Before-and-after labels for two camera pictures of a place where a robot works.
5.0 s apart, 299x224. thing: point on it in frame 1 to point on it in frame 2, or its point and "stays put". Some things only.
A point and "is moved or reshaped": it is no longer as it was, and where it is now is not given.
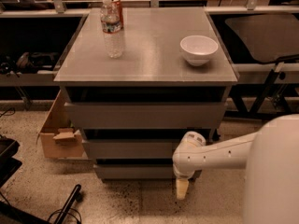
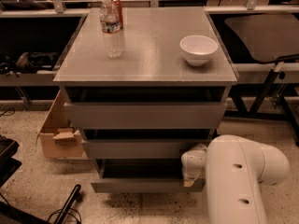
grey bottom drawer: (135, 173) is moved or reshaped
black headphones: (28, 60) stays put
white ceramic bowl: (197, 49) stays put
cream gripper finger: (181, 186) to (188, 183)
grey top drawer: (147, 116) stays put
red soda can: (120, 10) stays put
